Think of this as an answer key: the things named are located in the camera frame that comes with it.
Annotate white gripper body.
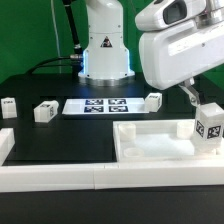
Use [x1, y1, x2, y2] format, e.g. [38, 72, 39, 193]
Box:
[139, 20, 224, 90]

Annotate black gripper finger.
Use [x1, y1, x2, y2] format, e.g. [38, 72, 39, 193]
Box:
[179, 78, 200, 107]

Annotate white square tabletop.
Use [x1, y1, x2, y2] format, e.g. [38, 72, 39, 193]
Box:
[113, 119, 224, 163]

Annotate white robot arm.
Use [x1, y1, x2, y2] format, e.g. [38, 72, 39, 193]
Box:
[79, 0, 224, 106]

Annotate white sheet with tags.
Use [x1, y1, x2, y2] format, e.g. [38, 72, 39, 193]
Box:
[62, 98, 145, 115]

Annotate black cable hose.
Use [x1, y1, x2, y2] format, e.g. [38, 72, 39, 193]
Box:
[25, 0, 84, 75]

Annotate grey thin cable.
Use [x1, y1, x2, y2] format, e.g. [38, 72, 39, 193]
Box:
[50, 0, 63, 75]

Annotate white left barrier wall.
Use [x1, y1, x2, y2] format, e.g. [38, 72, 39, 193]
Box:
[0, 128, 15, 166]

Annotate white barrier wall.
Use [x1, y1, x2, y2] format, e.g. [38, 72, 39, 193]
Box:
[0, 160, 224, 193]
[0, 128, 15, 166]

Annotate white front barrier wall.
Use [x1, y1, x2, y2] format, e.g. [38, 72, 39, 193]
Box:
[0, 160, 224, 193]

